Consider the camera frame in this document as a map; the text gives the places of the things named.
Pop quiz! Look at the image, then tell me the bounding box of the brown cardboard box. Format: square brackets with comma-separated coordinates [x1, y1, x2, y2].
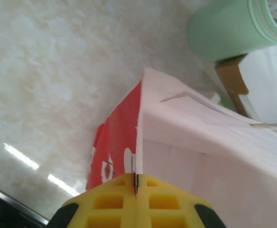
[238, 42, 277, 124]

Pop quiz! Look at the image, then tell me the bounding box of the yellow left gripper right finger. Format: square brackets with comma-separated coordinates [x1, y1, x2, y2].
[136, 174, 228, 228]

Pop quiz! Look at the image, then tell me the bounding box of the mint green round container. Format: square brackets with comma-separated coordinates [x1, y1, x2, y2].
[187, 0, 277, 64]

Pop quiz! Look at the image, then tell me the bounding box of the white red printed paper bag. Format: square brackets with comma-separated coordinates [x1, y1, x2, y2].
[85, 67, 277, 228]

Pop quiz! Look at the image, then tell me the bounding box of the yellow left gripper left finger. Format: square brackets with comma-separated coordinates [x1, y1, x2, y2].
[44, 172, 137, 228]

